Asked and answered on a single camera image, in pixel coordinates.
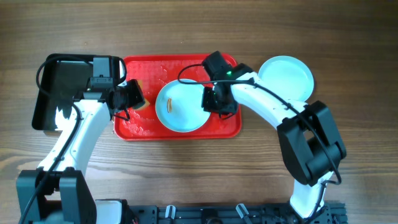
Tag orange and green sponge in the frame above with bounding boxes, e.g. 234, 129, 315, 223
132, 80, 150, 111

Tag white plate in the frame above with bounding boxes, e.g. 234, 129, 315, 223
258, 55, 315, 101
155, 79, 210, 133

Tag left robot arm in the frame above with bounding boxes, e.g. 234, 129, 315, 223
16, 54, 145, 223

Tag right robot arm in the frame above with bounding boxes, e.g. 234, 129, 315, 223
201, 51, 346, 222

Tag red serving tray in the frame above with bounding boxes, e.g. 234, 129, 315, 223
114, 54, 242, 141

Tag black water tray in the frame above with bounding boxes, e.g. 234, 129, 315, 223
32, 54, 94, 131

